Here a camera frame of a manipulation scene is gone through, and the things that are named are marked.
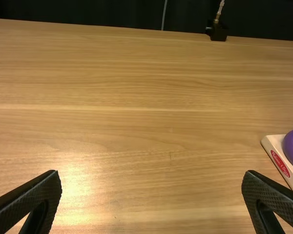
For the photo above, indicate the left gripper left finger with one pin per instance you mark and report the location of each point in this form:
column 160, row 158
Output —
column 22, row 204

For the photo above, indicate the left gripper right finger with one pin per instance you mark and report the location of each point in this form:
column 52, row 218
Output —
column 271, row 192

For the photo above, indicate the wooden peg base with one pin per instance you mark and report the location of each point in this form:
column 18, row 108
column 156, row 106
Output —
column 273, row 146

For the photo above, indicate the black clamp stand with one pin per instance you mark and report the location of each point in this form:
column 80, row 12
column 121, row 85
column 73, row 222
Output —
column 218, row 34

